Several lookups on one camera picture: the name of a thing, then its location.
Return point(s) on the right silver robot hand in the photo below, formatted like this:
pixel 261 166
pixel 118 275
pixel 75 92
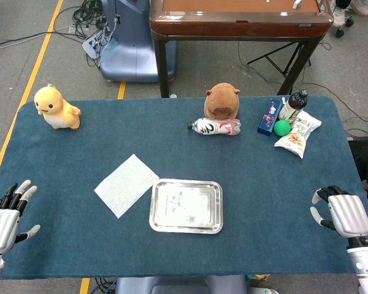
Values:
pixel 349 214

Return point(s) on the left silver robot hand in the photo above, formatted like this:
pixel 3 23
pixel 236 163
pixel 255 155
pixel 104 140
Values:
pixel 1 223

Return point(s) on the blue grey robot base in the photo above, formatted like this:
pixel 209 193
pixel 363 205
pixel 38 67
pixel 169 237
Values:
pixel 132 46

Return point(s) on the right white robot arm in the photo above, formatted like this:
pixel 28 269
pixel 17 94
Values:
pixel 366 266

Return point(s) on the silver metal tray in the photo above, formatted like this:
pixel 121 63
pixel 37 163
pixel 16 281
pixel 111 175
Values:
pixel 185 206

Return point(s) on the white green snack bag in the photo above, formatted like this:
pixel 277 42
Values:
pixel 297 134

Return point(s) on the green ball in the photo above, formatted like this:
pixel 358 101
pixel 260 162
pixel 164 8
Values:
pixel 282 128

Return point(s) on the dark tea bottle black cap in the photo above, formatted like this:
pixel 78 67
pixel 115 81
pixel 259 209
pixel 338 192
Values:
pixel 292 107

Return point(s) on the yellow plush dinosaur toy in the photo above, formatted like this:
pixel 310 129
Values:
pixel 58 113

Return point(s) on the dark blue carton box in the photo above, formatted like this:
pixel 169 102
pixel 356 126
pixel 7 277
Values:
pixel 270 118

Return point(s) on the clear bottle red white label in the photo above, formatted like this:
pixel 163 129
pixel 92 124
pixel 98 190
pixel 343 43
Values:
pixel 217 127

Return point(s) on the black tripod stand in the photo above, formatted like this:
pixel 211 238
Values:
pixel 279 61

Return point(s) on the brown capybara plush toy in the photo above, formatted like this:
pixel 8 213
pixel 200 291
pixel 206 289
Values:
pixel 222 101

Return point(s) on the grey blue robot torso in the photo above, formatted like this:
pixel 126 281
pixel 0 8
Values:
pixel 178 286

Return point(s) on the black wheeled office chair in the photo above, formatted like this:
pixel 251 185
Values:
pixel 340 18

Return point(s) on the brown mahjong table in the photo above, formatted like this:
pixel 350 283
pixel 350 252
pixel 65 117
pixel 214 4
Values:
pixel 239 27

